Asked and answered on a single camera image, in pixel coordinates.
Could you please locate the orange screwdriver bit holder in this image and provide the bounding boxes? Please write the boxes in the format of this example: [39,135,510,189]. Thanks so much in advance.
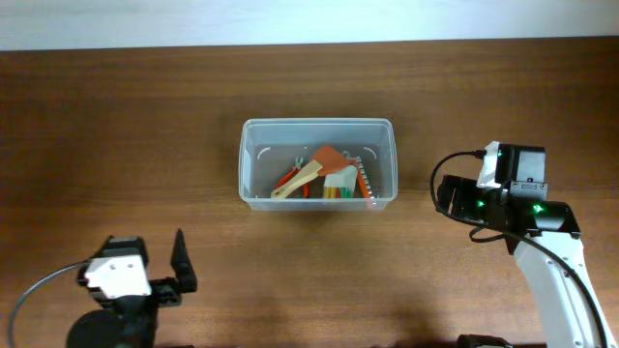
[352,157,375,199]

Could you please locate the clear box coloured plugs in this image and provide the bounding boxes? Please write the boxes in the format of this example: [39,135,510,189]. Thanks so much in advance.
[323,151,359,199]

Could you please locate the orange scraper wooden handle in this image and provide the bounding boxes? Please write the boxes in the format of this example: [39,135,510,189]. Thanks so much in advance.
[271,145,349,199]

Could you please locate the clear plastic container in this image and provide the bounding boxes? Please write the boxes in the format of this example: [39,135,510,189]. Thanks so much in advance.
[239,118,398,211]

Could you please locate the orange handled pliers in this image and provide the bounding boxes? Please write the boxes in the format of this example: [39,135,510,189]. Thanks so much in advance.
[277,157,310,198]

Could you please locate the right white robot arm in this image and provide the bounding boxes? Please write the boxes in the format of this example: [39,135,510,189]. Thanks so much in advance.
[429,141,618,348]

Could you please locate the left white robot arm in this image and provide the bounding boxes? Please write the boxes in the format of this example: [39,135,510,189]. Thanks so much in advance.
[65,229,197,348]

